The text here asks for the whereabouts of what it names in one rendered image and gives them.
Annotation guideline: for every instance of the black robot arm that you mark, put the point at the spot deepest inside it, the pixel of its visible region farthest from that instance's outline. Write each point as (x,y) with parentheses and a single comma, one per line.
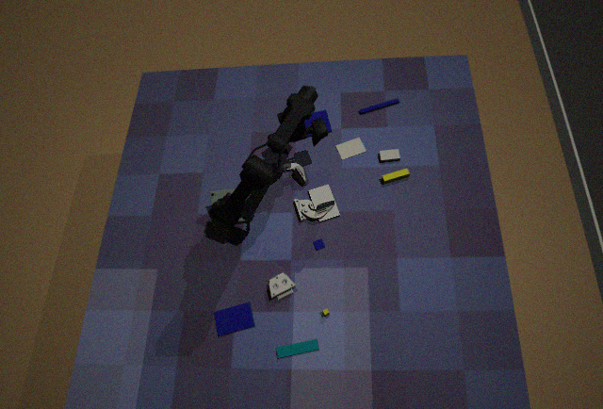
(256,172)

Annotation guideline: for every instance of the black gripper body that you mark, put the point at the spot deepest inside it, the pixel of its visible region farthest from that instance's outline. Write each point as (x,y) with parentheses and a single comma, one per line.
(318,127)

